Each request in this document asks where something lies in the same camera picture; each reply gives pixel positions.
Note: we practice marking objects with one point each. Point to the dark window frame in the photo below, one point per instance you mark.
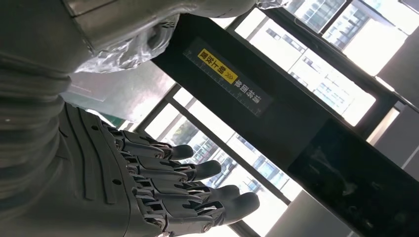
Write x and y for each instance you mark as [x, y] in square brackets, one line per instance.
[327, 52]

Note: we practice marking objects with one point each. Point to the clear plastic hand wrap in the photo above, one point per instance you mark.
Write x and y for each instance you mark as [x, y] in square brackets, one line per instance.
[131, 52]

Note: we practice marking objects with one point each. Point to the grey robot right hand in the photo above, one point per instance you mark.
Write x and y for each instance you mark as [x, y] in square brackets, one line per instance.
[98, 183]

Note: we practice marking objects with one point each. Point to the black and yellow label sticker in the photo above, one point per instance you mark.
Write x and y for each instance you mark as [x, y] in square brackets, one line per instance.
[216, 65]

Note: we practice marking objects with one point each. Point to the black inbound scanner machine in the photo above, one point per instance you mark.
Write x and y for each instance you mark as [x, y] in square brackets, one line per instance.
[294, 137]

